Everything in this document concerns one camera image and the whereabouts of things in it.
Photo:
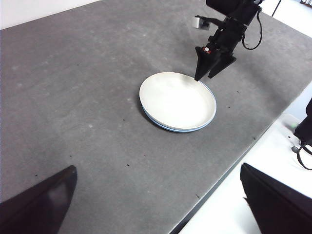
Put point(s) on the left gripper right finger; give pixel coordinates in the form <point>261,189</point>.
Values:
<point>280,207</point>

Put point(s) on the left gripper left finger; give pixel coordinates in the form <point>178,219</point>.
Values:
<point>36,209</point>

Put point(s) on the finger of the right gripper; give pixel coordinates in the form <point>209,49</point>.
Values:
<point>223,64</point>
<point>203,63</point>

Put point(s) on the white round plate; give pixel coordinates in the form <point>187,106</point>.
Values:
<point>175,102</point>

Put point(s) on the blue round plate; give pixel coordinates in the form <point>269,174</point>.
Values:
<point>181,131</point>

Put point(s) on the thin black rod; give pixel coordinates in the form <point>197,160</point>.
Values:
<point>276,8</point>

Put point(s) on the pale grey camera box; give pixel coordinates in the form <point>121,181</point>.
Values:
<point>198,22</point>

